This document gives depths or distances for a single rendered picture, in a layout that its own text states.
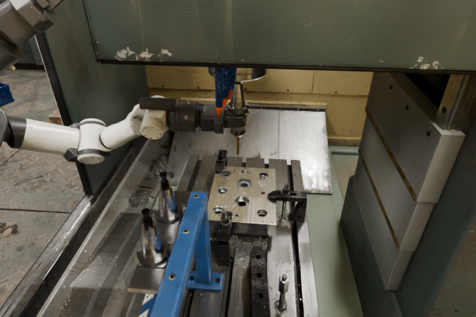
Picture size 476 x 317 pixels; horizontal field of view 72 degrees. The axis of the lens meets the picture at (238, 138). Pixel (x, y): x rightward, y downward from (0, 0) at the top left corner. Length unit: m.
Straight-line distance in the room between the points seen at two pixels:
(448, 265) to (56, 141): 1.05
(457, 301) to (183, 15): 0.82
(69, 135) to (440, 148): 0.98
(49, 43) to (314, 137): 1.37
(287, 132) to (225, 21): 1.46
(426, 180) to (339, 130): 1.38
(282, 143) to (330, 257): 0.71
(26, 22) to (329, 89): 1.68
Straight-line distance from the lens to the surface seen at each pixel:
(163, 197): 0.72
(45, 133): 1.10
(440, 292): 0.91
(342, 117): 2.11
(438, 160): 0.79
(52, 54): 1.29
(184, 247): 0.68
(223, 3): 0.51
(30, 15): 0.55
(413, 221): 0.90
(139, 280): 0.66
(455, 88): 0.75
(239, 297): 1.00
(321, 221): 1.62
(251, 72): 0.80
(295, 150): 1.86
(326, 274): 1.43
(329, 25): 0.52
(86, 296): 1.28
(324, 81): 1.98
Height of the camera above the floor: 1.74
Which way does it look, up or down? 31 degrees down
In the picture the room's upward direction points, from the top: straight up
